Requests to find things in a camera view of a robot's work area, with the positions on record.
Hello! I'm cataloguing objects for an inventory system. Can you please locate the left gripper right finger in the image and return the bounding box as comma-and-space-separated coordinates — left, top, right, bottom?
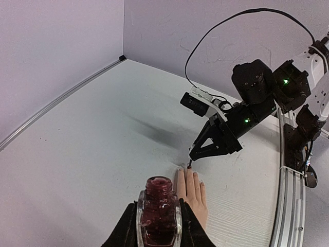
179, 199, 216, 247

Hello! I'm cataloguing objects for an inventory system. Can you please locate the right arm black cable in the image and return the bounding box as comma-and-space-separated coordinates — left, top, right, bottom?
184, 8, 316, 88

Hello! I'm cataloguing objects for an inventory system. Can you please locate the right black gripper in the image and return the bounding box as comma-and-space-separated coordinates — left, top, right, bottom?
189, 113, 242, 161

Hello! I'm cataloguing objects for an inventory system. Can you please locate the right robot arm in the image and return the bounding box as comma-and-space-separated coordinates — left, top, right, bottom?
180, 37, 328, 161

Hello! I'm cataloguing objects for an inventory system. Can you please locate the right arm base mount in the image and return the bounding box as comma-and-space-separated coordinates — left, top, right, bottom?
283, 123, 318, 188

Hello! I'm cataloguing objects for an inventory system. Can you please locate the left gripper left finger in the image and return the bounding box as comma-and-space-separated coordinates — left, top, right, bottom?
101, 202, 138, 247

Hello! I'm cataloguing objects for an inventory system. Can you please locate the mannequin hand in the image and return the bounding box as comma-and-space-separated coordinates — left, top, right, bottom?
176, 168, 208, 230

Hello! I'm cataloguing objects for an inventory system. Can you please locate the red nail polish bottle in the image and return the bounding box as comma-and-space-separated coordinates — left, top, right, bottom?
136, 176, 182, 246

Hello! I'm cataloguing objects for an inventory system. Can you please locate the aluminium back rail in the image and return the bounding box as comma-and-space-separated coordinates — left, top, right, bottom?
1, 55, 127, 151

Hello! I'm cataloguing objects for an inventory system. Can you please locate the aluminium rail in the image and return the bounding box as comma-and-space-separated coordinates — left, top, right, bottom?
1, 55, 127, 151
269, 109, 306, 246

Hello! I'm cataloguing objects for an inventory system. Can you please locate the aluminium front rail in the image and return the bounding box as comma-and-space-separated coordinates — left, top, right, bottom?
269, 109, 306, 246

